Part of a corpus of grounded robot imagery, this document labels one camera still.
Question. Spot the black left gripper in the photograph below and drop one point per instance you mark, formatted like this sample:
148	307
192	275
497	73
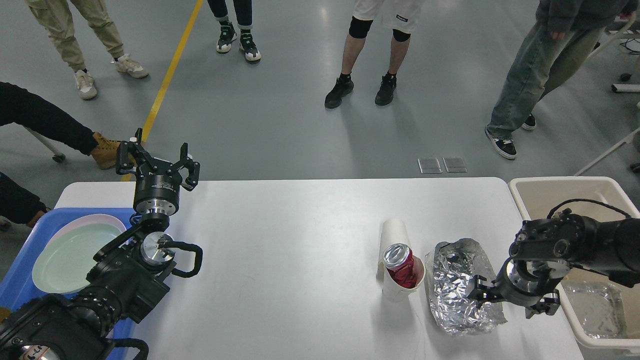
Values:
156	192

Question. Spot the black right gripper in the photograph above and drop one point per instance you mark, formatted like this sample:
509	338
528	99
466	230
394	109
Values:
522	283

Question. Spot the silver foil sheet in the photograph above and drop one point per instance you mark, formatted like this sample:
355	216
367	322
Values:
449	278

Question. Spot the white paper cup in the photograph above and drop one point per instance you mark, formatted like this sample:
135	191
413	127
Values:
392	231
394	292

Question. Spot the crushed red soda can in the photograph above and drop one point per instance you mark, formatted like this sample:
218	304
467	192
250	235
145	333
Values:
399	263

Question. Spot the green plate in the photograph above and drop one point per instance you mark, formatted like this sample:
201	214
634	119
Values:
64	263

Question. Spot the clear plastic wrapper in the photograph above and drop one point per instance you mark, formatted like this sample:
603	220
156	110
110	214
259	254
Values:
598	307

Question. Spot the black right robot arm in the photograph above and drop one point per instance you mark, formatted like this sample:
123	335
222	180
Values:
545	250

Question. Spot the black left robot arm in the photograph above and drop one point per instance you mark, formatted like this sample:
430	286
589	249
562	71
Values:
127	281

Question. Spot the pink plate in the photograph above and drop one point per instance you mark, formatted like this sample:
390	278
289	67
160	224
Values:
98	218

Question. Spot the beige plastic bin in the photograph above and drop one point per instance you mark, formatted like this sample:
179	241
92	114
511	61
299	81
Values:
535	197

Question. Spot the metal floor socket plate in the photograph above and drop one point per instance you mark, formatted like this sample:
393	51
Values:
436	165

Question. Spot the seated person tan boots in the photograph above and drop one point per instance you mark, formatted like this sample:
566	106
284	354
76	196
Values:
21	107

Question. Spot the person in beige trousers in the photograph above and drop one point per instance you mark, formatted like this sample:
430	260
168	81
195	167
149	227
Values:
56	18

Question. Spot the blue plastic tray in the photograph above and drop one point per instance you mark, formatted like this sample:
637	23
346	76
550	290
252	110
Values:
30	235

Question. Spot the white office chair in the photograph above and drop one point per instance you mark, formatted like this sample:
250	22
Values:
621	29

